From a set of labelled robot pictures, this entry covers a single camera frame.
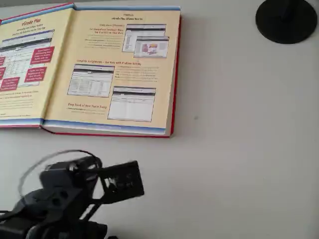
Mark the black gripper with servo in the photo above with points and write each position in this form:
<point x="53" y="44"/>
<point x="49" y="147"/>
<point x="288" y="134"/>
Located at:
<point x="83" y="166"/>

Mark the red hardcover anatomy textbook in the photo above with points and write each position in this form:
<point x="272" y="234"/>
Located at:
<point x="112" y="74"/>

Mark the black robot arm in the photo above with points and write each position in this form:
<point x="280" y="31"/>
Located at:
<point x="37" y="214"/>

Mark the black round stand base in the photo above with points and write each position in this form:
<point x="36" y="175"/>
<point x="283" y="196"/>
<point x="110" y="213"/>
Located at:
<point x="274" y="27"/>

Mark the black gripper camera mount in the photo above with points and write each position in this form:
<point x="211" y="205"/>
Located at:
<point x="124" y="179"/>

